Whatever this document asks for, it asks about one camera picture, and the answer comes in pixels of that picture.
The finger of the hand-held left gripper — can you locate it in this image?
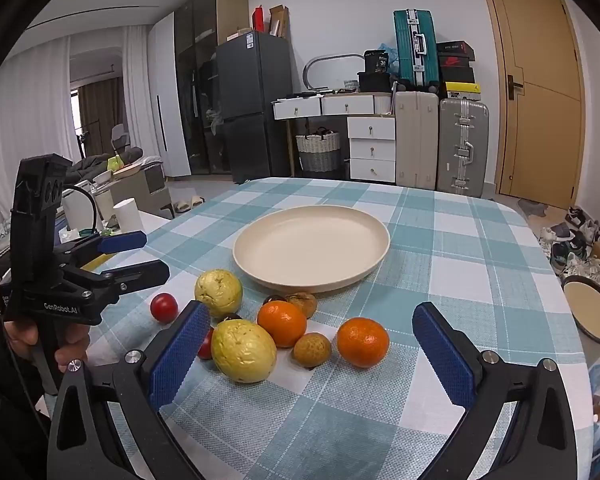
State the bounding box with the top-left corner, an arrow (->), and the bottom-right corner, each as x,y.
80,259 -> 171,306
55,230 -> 148,271

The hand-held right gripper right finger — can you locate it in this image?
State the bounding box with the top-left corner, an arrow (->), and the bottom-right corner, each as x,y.
411,301 -> 579,480

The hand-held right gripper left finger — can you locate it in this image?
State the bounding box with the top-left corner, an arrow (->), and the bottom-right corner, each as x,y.
46,300 -> 212,480

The red cherry tomato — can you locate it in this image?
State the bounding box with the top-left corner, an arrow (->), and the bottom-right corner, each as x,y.
150,293 -> 179,324
197,327 -> 216,361

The yellow guava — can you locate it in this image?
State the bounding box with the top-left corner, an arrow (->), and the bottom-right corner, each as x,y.
194,269 -> 244,319
210,320 -> 278,384

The orange mandarin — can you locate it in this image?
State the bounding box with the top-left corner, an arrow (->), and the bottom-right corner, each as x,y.
336,317 -> 391,369
257,300 -> 308,350

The brown longan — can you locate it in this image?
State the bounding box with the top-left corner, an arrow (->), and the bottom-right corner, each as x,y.
293,333 -> 330,367

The wrinkled brown passion fruit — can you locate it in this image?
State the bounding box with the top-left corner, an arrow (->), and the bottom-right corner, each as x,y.
286,292 -> 318,320

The cream round plate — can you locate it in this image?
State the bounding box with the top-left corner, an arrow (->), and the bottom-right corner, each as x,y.
232,205 -> 392,294

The person's left forearm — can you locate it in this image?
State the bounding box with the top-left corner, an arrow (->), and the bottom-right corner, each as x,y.
0,327 -> 56,480

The person's left hand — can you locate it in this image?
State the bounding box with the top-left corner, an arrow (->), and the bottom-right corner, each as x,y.
2,317 -> 92,375

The white paper roll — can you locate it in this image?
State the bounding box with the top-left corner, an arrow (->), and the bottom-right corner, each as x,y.
112,199 -> 143,233

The beige side table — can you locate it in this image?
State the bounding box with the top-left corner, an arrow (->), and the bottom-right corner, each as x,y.
107,162 -> 176,221

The pair of white slippers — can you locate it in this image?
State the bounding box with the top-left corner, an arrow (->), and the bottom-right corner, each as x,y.
172,195 -> 206,213

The teal checked tablecloth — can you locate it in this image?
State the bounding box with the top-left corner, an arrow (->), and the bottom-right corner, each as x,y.
45,176 -> 600,480

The white sheer curtain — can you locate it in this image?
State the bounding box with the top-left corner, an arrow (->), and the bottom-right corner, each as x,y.
0,35 -> 81,226

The brown curtain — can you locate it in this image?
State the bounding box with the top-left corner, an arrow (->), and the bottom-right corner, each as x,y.
77,78 -> 126,156

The round black-rimmed stool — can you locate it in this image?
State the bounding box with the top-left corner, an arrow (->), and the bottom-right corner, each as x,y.
562,275 -> 600,346

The white tall cabinet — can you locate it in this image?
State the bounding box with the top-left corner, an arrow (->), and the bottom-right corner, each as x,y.
147,12 -> 191,178

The pile of shoes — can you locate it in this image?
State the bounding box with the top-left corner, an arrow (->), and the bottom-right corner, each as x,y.
537,205 -> 600,286

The dark glass wardrobe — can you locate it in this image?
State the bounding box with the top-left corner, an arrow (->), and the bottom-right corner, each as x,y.
174,0 -> 251,181

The grey door mat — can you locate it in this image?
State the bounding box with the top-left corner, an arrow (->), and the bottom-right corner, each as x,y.
517,198 -> 563,218

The dark grey fridge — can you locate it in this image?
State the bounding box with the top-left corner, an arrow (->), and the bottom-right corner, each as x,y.
215,31 -> 294,185

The silver suitcase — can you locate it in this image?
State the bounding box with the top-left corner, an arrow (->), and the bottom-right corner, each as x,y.
437,98 -> 490,198

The woven laundry basket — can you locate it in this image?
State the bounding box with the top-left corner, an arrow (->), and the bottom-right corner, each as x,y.
295,127 -> 342,173

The white three-drawer dresser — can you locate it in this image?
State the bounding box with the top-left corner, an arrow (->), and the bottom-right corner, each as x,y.
347,116 -> 397,183

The beige suitcase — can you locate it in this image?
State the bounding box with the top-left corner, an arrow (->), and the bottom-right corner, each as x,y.
395,91 -> 440,191

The white desk with drawers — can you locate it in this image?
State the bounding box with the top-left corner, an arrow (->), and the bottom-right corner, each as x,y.
272,92 -> 396,121

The yellow wooden door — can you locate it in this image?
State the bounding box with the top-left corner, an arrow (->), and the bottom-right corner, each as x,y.
477,0 -> 586,211

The yellow black shoe box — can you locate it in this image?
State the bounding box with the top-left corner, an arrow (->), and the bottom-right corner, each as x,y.
439,80 -> 482,102

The brown cardboard box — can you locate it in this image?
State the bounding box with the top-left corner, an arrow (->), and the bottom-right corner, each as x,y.
268,5 -> 290,38

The black storage box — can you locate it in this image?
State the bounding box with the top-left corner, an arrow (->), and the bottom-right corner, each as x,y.
356,71 -> 396,93

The black red-logo shoe box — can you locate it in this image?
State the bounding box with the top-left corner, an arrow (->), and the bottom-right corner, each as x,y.
438,57 -> 476,82

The black bucket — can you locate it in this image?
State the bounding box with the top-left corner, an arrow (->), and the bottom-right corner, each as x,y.
364,49 -> 392,75

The teal suitcase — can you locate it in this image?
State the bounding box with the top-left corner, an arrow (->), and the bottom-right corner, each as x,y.
393,8 -> 441,92

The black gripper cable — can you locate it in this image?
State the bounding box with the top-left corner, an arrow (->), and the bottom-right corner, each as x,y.
60,186 -> 102,235

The chrome curved frame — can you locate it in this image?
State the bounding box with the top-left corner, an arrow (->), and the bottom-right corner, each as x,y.
302,53 -> 366,92

